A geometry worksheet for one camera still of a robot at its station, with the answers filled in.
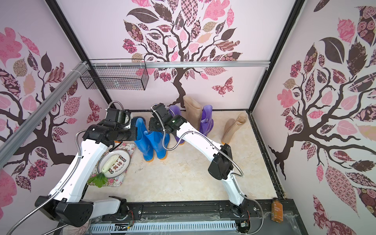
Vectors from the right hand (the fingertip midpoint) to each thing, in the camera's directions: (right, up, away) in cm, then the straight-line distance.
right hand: (151, 123), depth 78 cm
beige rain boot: (+23, +7, +12) cm, 27 cm away
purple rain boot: (+31, +1, +3) cm, 31 cm away
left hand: (-8, -7, -4) cm, 11 cm away
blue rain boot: (-3, -9, -6) cm, 11 cm away
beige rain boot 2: (+46, -1, +5) cm, 46 cm away
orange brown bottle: (+65, -44, -7) cm, 78 cm away
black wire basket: (-28, +33, +17) cm, 46 cm away
